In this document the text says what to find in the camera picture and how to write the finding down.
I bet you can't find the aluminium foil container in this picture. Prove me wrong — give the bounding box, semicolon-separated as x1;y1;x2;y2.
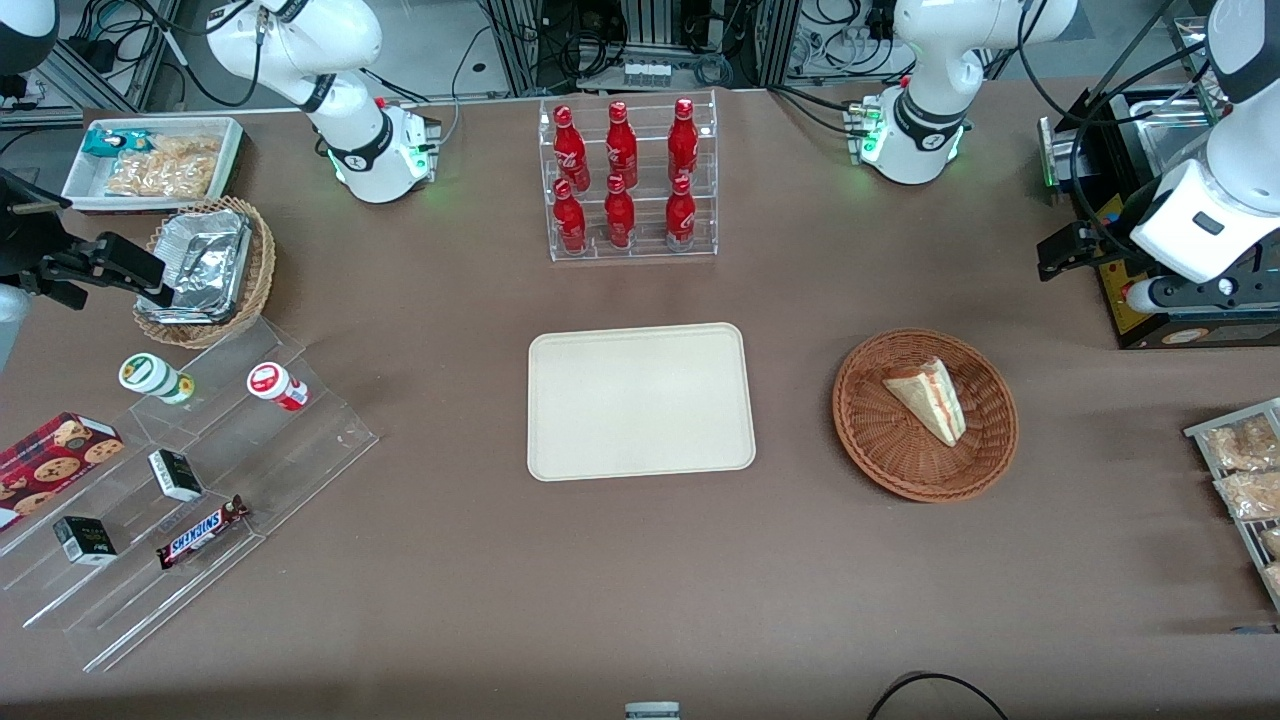
137;210;253;326

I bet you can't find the red cola bottle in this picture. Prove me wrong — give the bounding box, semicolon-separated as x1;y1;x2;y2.
604;174;636;249
553;105;591;193
553;178;588;254
665;175;697;251
605;100;639;189
667;97;700;185

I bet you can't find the brown wicker basket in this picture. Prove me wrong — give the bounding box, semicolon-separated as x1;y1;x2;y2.
832;328;1020;503

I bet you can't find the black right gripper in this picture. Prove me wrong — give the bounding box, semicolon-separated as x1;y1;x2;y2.
20;233;167;309

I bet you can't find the black cable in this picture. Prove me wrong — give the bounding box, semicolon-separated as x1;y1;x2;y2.
865;672;1011;720

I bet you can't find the black equipment rack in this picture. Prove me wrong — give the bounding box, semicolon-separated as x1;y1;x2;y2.
480;0;801;93

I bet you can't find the small black box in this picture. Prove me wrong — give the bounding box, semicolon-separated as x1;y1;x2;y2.
148;449;205;503
52;516;119;567

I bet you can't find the Snickers chocolate bar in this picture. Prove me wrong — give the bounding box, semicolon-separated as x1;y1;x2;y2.
156;495;251;571

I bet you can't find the clear acrylic bottle rack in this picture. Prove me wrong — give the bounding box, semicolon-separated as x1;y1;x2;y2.
538;90;719;263

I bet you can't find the white plastic bin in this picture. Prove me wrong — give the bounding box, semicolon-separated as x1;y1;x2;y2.
60;116;246;213

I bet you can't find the black food warmer machine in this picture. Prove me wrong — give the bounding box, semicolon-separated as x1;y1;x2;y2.
1038;15;1280;351

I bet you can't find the green lid cup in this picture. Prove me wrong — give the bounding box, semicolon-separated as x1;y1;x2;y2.
118;352;196;406

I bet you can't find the light wicker basket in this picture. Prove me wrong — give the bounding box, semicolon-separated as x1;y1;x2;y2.
132;196;277;350

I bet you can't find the silver metal side box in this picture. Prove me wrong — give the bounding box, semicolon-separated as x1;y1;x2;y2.
1038;118;1091;191

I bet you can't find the red lid cup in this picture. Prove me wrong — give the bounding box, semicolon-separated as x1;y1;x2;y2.
246;362;311;412

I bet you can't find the beige plastic tray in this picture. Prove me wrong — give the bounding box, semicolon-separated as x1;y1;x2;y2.
527;322;757;483

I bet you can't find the red cookie box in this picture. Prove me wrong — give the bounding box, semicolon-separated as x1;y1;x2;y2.
0;412;126;533

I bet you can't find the tray of packaged snacks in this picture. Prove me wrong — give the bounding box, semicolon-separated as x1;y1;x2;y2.
1183;398;1280;613

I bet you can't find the teal snack packet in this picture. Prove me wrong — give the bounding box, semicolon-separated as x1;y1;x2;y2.
82;128;151;159

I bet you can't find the steel food pan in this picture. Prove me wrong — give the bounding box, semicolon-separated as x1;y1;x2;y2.
1135;98;1226;176

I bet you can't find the clear acrylic stepped display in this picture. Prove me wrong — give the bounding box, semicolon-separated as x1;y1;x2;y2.
0;316;379;673

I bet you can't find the clear bag of fried snacks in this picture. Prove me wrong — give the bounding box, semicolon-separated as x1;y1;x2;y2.
105;135;223;199

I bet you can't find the triangular sandwich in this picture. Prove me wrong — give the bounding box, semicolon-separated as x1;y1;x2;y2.
882;357;968;447

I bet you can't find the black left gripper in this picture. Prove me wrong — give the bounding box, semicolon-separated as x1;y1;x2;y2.
1037;180;1161;283

